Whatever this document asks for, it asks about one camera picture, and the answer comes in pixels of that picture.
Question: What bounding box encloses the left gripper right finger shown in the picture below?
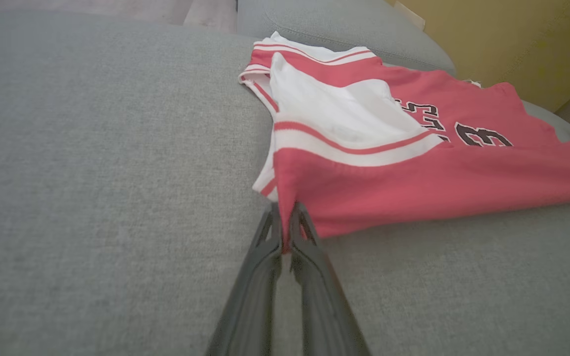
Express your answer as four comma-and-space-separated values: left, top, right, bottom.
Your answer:
288, 201, 372, 356

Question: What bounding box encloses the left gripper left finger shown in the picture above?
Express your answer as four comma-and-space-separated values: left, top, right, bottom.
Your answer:
206, 203, 284, 356

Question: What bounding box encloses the red white basketball jersey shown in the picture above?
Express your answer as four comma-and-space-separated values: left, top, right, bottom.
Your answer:
238, 31, 570, 253

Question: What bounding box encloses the large grey sofa seat cushion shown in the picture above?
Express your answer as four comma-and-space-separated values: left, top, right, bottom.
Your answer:
0, 10, 570, 356

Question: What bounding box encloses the small grey sofa seat cushion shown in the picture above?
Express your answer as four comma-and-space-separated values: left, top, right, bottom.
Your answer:
236, 0, 458, 77

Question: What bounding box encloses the white sofa label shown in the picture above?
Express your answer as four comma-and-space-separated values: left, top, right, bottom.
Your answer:
394, 0, 426, 31

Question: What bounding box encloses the yellow sofa backrest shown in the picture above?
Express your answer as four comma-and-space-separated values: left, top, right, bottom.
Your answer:
384, 0, 570, 113

